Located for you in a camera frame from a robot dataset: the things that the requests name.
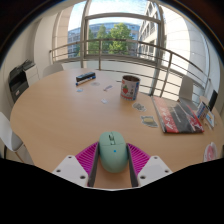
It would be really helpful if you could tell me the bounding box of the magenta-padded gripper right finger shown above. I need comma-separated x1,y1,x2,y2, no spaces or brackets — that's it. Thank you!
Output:
126,142,174,188

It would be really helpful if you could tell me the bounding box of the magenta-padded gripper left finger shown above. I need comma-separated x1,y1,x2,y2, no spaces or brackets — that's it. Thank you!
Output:
52,141,100,188

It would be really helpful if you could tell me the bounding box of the mint green computer mouse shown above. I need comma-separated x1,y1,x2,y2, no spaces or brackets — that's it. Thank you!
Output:
98,130,129,174

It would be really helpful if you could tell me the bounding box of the small printed sticker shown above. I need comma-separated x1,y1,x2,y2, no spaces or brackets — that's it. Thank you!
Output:
140,115,160,129
132,102,148,113

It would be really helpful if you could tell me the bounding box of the red and dark magazine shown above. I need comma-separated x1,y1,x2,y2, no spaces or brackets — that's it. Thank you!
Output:
151,95,205,134

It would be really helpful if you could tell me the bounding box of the strawberry print tin can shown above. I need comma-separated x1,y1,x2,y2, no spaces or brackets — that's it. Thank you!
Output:
120,74,141,102

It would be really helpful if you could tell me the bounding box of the white chair with wooden legs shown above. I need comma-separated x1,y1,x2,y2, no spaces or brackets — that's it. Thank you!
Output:
0,111,34,166

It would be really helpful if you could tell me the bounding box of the black speaker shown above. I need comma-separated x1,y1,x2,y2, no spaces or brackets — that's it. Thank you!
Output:
208,89,219,112

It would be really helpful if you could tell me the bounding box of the black office printer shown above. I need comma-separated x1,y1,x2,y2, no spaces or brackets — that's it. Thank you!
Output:
8,59,39,104

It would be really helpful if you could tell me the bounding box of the curved metal railing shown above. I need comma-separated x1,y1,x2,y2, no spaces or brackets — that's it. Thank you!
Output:
49,38,212,99

